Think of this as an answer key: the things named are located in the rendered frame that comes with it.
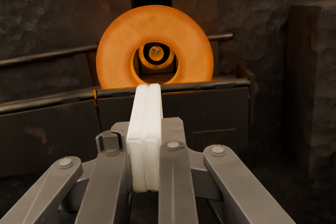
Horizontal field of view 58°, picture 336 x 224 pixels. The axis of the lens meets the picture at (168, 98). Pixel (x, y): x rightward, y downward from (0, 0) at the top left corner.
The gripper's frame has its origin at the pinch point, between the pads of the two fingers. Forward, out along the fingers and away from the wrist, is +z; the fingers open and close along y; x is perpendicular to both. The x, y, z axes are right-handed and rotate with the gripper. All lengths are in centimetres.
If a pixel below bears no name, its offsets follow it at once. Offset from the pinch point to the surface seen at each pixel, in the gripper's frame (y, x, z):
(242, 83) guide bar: 10.6, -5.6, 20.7
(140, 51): -2.9, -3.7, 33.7
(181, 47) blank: 3.3, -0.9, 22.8
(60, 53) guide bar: -14.3, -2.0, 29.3
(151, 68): -1.3, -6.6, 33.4
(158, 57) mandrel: 0.0, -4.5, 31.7
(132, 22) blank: -2.6, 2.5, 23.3
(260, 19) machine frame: 15.7, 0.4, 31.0
